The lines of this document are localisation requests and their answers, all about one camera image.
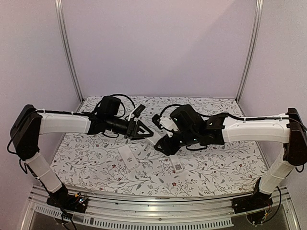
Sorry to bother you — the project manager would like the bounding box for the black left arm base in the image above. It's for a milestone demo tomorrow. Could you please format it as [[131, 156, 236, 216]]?
[[47, 186, 88, 213]]

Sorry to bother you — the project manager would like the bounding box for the white remote control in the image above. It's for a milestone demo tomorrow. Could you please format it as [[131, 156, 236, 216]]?
[[146, 133, 162, 146]]

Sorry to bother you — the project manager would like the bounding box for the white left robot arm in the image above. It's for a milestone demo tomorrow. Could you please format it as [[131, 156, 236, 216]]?
[[8, 104, 154, 208]]

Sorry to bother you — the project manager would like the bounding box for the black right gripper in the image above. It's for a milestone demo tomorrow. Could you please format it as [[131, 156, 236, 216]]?
[[154, 129, 199, 156]]

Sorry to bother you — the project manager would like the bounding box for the white remote with QR label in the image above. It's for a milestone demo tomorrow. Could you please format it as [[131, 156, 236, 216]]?
[[169, 155, 184, 173]]

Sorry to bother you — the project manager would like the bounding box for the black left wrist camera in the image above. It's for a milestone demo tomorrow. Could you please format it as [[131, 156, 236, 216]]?
[[132, 104, 146, 118]]

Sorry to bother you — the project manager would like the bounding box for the white remote with logo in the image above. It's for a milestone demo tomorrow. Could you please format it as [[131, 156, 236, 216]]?
[[118, 146, 139, 170]]

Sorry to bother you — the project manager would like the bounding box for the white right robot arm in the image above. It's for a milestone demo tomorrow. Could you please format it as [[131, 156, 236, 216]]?
[[152, 104, 307, 209]]

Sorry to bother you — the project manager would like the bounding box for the aluminium back right frame post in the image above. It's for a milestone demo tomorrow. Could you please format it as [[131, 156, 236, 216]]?
[[236, 0, 264, 104]]

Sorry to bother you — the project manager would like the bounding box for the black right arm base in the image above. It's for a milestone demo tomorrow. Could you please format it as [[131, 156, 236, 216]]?
[[231, 179, 273, 225]]

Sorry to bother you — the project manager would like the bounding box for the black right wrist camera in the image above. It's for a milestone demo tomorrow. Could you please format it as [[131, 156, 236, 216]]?
[[152, 114, 163, 130]]

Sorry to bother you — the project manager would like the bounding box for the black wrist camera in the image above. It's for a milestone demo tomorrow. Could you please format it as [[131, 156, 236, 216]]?
[[132, 104, 146, 118], [152, 114, 163, 130]]

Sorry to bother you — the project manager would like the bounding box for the aluminium back left frame post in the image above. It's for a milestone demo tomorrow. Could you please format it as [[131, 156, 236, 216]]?
[[54, 0, 84, 102]]

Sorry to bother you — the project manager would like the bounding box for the aluminium front rail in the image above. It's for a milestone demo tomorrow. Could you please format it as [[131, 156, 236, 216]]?
[[21, 185, 302, 230]]

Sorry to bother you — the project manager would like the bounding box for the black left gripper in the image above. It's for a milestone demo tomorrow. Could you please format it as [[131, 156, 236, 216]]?
[[106, 115, 154, 141]]

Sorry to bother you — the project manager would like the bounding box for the aluminium frame post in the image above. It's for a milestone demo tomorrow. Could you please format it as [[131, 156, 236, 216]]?
[[236, 0, 264, 104], [54, 0, 84, 102]]

